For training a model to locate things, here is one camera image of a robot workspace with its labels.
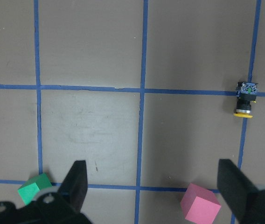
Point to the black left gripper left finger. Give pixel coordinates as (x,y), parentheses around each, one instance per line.
(75,185)

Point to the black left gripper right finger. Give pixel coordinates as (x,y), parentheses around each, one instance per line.
(245,200)

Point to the yellow push button switch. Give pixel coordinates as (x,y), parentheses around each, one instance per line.
(246,92)

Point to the green cube near base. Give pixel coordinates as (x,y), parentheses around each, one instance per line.
(32,186)

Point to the pink cube near centre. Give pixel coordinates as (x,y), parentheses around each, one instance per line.
(199,205)

